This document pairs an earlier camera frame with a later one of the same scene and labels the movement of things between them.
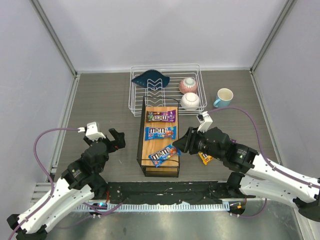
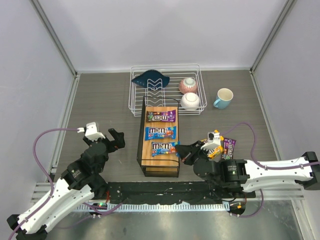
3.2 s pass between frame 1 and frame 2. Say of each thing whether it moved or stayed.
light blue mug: stayed
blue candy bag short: moved
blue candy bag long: stayed
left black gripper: stayed
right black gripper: moved
